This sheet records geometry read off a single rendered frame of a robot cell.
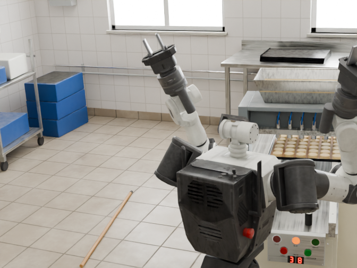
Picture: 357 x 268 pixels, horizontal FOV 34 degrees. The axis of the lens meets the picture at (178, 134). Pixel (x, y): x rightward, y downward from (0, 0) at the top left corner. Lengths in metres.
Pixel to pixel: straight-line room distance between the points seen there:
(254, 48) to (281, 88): 3.16
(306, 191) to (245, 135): 0.25
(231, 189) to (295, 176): 0.20
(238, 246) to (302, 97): 1.49
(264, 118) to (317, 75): 0.39
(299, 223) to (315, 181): 0.87
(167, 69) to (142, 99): 4.94
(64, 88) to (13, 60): 0.84
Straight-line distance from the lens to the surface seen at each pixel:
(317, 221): 2.68
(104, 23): 7.00
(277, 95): 3.17
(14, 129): 6.12
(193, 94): 2.09
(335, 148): 3.30
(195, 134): 2.19
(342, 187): 1.93
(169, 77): 2.04
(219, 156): 1.90
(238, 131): 1.84
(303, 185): 1.76
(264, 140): 3.65
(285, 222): 2.66
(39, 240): 4.49
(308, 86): 3.11
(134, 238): 4.34
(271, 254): 2.63
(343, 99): 1.77
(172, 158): 1.97
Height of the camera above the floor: 2.05
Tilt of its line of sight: 19 degrees down
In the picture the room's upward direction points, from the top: 3 degrees counter-clockwise
